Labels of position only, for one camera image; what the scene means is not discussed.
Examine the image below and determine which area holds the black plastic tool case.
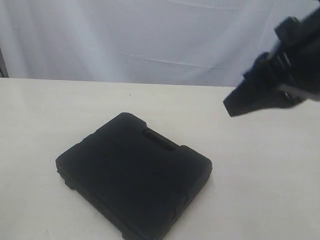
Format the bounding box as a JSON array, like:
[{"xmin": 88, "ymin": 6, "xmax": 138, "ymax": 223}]
[{"xmin": 55, "ymin": 112, "xmax": 213, "ymax": 240}]

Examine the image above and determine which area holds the white backdrop curtain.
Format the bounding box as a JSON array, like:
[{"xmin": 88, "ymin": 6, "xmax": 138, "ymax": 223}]
[{"xmin": 0, "ymin": 0, "xmax": 318, "ymax": 87}]

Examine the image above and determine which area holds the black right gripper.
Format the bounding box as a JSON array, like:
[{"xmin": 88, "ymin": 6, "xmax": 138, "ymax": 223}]
[{"xmin": 223, "ymin": 14, "xmax": 320, "ymax": 117}]

